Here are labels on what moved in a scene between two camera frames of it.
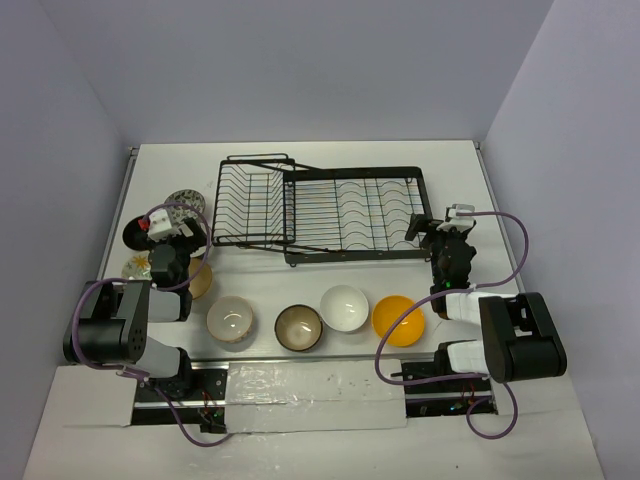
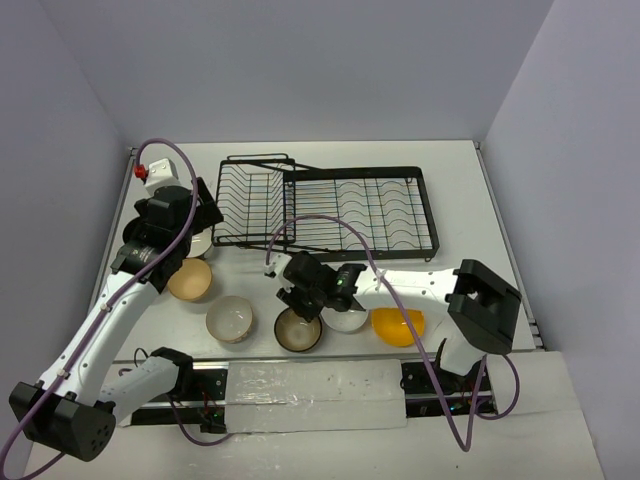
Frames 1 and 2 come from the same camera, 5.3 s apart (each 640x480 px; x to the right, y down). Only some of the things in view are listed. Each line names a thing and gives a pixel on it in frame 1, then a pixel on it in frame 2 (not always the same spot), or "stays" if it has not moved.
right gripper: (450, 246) → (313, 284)
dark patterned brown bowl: (298, 328) stays
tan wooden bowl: (201, 284) stays
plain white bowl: (344, 308) stays
